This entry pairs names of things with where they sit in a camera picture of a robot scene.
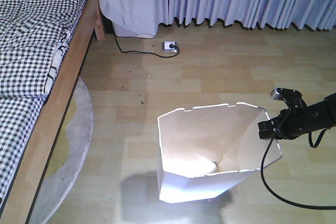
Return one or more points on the white plastic trash bin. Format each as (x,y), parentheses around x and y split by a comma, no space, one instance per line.
(207,150)

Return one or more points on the wooden bed frame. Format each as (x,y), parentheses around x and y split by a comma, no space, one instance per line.
(35,159)

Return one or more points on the black white checkered bedding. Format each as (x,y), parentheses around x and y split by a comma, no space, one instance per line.
(35,37)

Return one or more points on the grey round rug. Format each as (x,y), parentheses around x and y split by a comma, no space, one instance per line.
(68,155)

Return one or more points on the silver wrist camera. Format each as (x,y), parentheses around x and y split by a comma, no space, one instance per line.
(284,93)

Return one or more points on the floor power socket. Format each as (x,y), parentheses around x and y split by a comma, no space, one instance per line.
(169,46)

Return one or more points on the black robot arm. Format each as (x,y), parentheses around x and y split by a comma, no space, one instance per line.
(324,111)

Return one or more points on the white sheer curtain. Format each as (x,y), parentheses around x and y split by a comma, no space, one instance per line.
(130,18)

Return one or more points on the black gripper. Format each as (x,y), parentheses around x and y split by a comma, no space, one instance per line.
(287,125)

